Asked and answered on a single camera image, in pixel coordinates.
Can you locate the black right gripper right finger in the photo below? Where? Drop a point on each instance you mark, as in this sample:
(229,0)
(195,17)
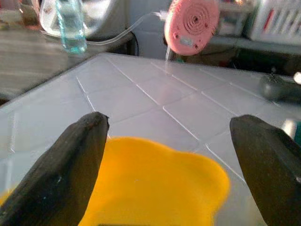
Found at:
(270,169)

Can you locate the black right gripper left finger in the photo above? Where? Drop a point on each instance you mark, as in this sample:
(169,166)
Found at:
(58,169)

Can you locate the yellow plastic bowl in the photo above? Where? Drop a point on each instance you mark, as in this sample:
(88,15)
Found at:
(152,183)

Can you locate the grey rounded object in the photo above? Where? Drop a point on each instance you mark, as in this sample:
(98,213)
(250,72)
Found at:
(275,88)

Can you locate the clear teal plastic bottle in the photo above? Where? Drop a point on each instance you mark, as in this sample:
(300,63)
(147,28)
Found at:
(71,30)

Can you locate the white slatted basket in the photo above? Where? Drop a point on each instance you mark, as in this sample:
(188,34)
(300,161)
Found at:
(277,18)

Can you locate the pink round appliance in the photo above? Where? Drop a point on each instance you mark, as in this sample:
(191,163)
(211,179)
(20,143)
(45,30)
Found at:
(191,26)

